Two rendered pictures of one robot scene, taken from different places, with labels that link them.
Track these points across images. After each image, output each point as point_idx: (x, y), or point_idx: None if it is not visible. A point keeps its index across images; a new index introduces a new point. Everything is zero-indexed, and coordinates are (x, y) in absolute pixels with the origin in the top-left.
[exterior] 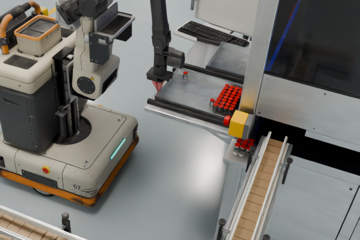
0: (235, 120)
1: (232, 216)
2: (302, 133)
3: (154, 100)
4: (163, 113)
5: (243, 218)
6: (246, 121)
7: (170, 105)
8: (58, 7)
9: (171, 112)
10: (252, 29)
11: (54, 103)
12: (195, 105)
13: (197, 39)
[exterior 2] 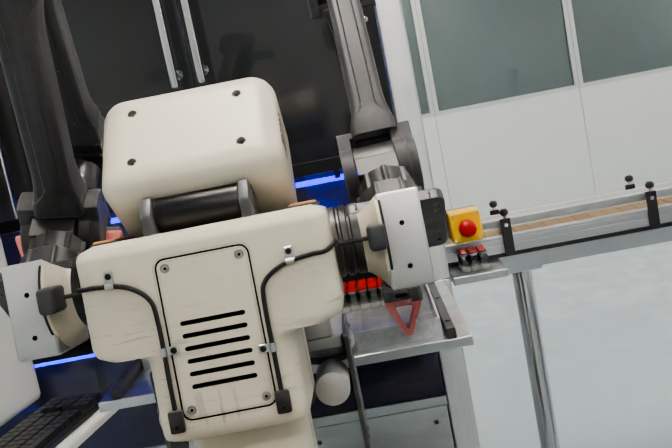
0: (474, 208)
1: (616, 213)
2: None
3: (449, 322)
4: (464, 320)
5: (607, 213)
6: (466, 207)
7: (442, 311)
8: (437, 191)
9: (453, 317)
10: (12, 390)
11: None
12: (404, 313)
13: (121, 393)
